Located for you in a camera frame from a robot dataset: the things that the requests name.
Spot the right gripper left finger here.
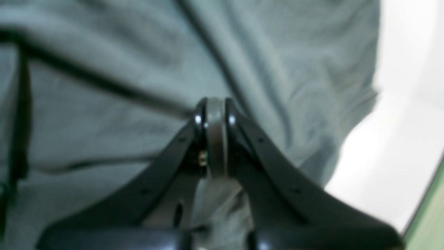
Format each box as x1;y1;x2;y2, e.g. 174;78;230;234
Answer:
36;98;208;250

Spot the dark grey t-shirt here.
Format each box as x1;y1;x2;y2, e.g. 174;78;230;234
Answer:
1;0;381;250

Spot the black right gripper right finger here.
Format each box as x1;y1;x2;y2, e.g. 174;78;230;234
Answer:
224;99;405;250

